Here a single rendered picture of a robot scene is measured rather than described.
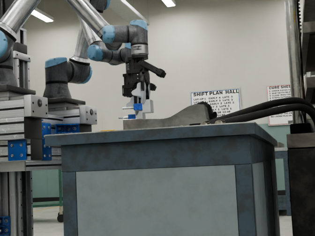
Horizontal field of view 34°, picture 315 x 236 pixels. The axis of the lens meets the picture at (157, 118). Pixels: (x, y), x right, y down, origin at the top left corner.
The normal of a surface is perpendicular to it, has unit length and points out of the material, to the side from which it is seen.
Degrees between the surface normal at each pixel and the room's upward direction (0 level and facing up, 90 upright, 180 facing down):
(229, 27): 90
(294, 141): 90
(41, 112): 90
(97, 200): 90
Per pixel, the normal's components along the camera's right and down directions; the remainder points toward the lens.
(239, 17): -0.26, -0.07
